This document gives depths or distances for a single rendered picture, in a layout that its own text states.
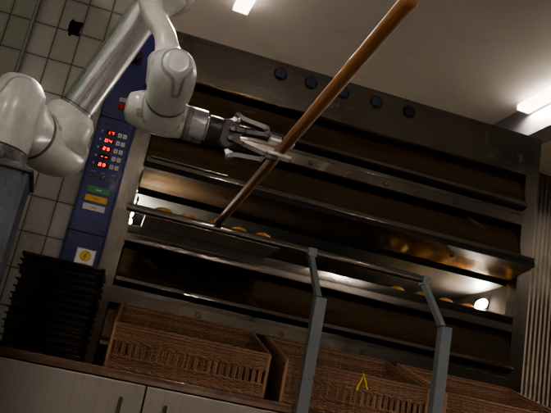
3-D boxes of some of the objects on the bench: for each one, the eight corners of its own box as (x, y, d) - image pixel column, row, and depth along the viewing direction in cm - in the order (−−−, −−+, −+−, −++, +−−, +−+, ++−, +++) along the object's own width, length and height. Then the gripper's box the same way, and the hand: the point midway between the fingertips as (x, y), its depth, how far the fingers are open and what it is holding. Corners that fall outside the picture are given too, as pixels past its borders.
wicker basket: (384, 428, 301) (393, 362, 309) (503, 451, 312) (509, 388, 320) (439, 435, 256) (448, 357, 264) (576, 463, 267) (580, 388, 275)
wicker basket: (102, 370, 279) (119, 301, 287) (241, 398, 288) (254, 331, 296) (100, 366, 233) (121, 283, 241) (266, 400, 242) (280, 319, 250)
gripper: (210, 106, 192) (293, 130, 196) (197, 161, 187) (282, 184, 192) (215, 95, 185) (302, 121, 189) (201, 152, 180) (290, 177, 185)
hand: (280, 149), depth 190 cm, fingers closed on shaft, 3 cm apart
